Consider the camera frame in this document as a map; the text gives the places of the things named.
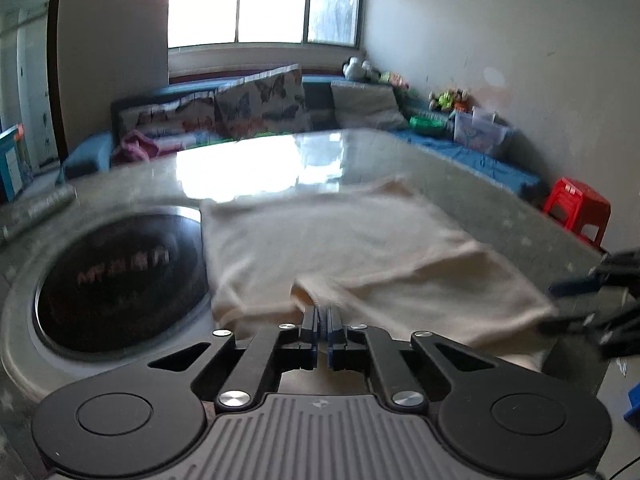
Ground green bowl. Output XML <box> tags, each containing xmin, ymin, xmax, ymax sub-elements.
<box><xmin>410</xmin><ymin>114</ymin><xmax>445</xmax><ymax>136</ymax></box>

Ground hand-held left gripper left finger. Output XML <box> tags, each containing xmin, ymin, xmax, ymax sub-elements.
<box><xmin>145</xmin><ymin>305</ymin><xmax>319</xmax><ymax>409</ymax></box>

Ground large butterfly print pillow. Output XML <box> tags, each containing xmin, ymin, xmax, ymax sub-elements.
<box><xmin>215</xmin><ymin>64</ymin><xmax>312</xmax><ymax>136</ymax></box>

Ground window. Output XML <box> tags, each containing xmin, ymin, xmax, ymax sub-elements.
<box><xmin>167</xmin><ymin>0</ymin><xmax>363</xmax><ymax>51</ymax></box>

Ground grey pillow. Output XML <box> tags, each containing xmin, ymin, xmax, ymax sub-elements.
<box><xmin>331</xmin><ymin>80</ymin><xmax>408</xmax><ymax>131</ymax></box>

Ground blue corner sofa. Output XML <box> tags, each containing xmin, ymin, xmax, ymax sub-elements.
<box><xmin>62</xmin><ymin>75</ymin><xmax>543</xmax><ymax>201</ymax></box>

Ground blue cabinet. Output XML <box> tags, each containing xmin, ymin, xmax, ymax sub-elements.
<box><xmin>0</xmin><ymin>124</ymin><xmax>35</xmax><ymax>203</ymax></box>

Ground blue sofa cloth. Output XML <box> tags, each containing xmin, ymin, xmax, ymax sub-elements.
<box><xmin>390</xmin><ymin>130</ymin><xmax>543</xmax><ymax>196</ymax></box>

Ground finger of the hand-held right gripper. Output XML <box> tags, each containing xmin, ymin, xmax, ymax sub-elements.
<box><xmin>549</xmin><ymin>270</ymin><xmax>608</xmax><ymax>299</ymax></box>
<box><xmin>537</xmin><ymin>310</ymin><xmax>608</xmax><ymax>342</ymax></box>

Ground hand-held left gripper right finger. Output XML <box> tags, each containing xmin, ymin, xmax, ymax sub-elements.
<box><xmin>327</xmin><ymin>307</ymin><xmax>496</xmax><ymax>409</ymax></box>

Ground dark brown door frame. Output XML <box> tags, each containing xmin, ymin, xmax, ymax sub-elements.
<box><xmin>46</xmin><ymin>0</ymin><xmax>71</xmax><ymax>163</ymax></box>

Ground cream cloth garment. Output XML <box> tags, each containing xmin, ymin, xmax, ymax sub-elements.
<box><xmin>199</xmin><ymin>177</ymin><xmax>560</xmax><ymax>361</ymax></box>

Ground black round induction cooker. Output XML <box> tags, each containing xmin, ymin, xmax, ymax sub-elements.
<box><xmin>32</xmin><ymin>205</ymin><xmax>211</xmax><ymax>353</ymax></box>

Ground brown and green plush toys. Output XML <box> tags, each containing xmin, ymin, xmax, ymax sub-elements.
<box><xmin>429</xmin><ymin>87</ymin><xmax>471</xmax><ymax>113</ymax></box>

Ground clear plastic storage box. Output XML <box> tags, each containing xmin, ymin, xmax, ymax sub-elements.
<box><xmin>452</xmin><ymin>107</ymin><xmax>511</xmax><ymax>156</ymax></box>

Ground pink cloth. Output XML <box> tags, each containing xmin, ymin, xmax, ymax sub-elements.
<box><xmin>112</xmin><ymin>130</ymin><xmax>161</xmax><ymax>163</ymax></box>

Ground small butterfly print pillow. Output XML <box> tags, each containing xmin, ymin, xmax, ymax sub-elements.
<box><xmin>117</xmin><ymin>94</ymin><xmax>221</xmax><ymax>148</ymax></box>

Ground blue object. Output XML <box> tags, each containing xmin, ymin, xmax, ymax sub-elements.
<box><xmin>622</xmin><ymin>392</ymin><xmax>640</xmax><ymax>431</ymax></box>

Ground red plastic stool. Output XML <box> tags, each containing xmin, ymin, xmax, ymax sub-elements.
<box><xmin>542</xmin><ymin>177</ymin><xmax>612</xmax><ymax>248</ymax></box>

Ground panda plush toy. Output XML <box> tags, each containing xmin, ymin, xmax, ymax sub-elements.
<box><xmin>342</xmin><ymin>56</ymin><xmax>373</xmax><ymax>81</ymax></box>

